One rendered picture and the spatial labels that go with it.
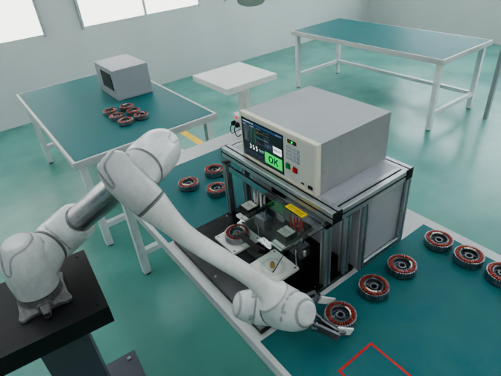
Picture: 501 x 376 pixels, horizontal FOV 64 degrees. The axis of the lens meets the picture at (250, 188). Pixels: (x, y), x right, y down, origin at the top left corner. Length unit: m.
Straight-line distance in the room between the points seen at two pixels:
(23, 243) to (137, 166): 0.57
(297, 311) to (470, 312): 0.75
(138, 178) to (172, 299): 1.63
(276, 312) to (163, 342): 1.43
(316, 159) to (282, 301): 0.49
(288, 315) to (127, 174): 0.57
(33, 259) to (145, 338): 1.14
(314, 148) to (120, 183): 0.62
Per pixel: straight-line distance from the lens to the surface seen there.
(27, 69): 5.84
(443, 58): 4.32
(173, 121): 3.10
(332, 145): 1.39
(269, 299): 1.12
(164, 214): 1.15
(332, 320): 1.47
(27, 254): 1.56
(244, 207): 1.73
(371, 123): 1.52
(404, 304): 1.61
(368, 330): 1.51
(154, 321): 2.59
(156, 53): 6.33
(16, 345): 1.63
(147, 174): 1.15
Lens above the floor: 1.94
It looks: 33 degrees down
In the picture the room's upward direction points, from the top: 5 degrees counter-clockwise
